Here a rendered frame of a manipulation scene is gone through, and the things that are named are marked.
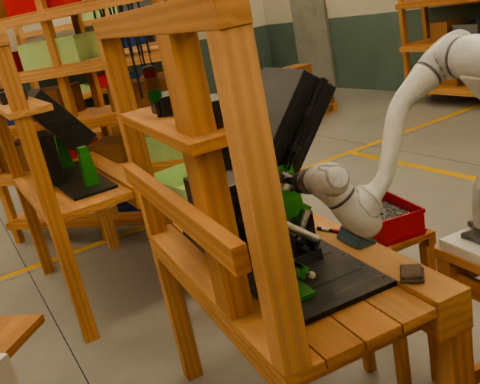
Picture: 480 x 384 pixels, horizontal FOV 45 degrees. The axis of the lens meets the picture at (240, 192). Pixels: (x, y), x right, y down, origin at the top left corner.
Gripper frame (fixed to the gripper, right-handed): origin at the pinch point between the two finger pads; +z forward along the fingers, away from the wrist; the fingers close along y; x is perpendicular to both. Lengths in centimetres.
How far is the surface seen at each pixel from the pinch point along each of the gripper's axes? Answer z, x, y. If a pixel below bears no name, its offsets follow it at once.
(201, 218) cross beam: -12.3, 26.7, 24.0
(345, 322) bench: -27, 35, -30
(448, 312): -39, 18, -56
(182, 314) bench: 108, 62, -22
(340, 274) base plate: -4.0, 19.0, -34.4
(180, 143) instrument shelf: -20.5, 10.9, 42.7
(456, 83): 427, -350, -314
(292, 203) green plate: 14.5, 1.0, -13.0
